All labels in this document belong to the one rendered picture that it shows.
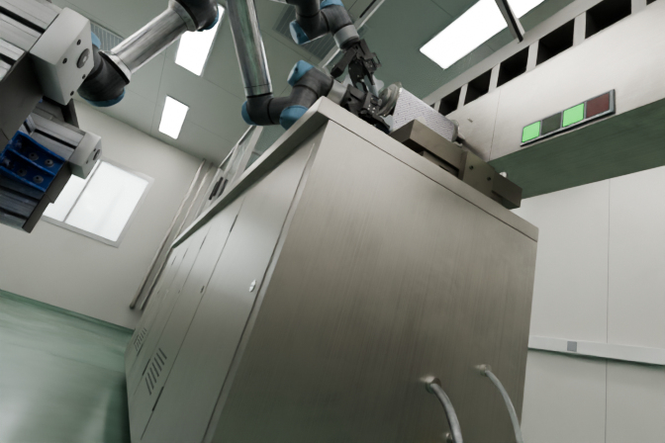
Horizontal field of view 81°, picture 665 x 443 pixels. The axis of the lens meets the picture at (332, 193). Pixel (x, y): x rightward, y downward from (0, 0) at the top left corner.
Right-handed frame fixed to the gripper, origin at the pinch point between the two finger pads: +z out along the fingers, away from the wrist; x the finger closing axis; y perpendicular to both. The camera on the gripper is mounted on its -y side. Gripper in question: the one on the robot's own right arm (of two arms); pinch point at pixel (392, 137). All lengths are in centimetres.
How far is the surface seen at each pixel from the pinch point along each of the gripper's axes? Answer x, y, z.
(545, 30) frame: -24, 51, 31
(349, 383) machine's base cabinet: -26, -67, -10
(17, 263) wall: 556, -69, -177
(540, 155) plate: -23.1, 4.9, 35.4
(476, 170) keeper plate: -21.9, -11.1, 13.8
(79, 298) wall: 556, -86, -92
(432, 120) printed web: -0.2, 14.5, 12.5
